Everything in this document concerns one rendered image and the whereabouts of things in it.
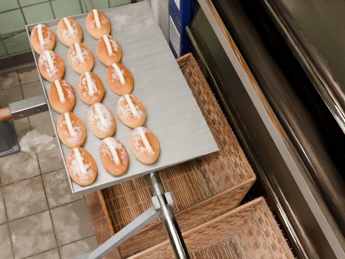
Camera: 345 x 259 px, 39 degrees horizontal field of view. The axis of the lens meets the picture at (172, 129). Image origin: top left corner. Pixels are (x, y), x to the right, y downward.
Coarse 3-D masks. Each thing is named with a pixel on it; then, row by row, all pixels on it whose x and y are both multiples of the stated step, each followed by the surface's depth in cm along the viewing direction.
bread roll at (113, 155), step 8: (104, 144) 114; (112, 144) 113; (120, 144) 114; (104, 152) 113; (112, 152) 112; (120, 152) 112; (104, 160) 113; (112, 160) 112; (120, 160) 112; (128, 160) 115; (112, 168) 112; (120, 168) 112
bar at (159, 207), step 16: (160, 192) 113; (160, 208) 111; (128, 224) 119; (144, 224) 117; (176, 224) 109; (112, 240) 122; (176, 240) 106; (80, 256) 127; (96, 256) 125; (176, 256) 105
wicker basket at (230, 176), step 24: (192, 72) 180; (216, 120) 168; (168, 168) 182; (192, 168) 182; (216, 168) 172; (240, 168) 157; (120, 192) 177; (144, 192) 177; (216, 192) 152; (240, 192) 155; (120, 216) 172; (192, 216) 158; (216, 216) 165; (144, 240) 159
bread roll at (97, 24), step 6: (90, 12) 137; (96, 12) 136; (102, 12) 138; (90, 18) 135; (96, 18) 135; (102, 18) 135; (90, 24) 135; (96, 24) 134; (102, 24) 135; (108, 24) 137; (90, 30) 136; (96, 30) 135; (102, 30) 135; (108, 30) 136; (96, 36) 136
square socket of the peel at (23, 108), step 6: (36, 96) 123; (42, 96) 123; (18, 102) 122; (24, 102) 122; (30, 102) 122; (36, 102) 122; (42, 102) 122; (12, 108) 121; (18, 108) 121; (24, 108) 121; (30, 108) 122; (36, 108) 123; (42, 108) 123; (48, 108) 124; (12, 114) 121; (18, 114) 122; (24, 114) 123; (30, 114) 123
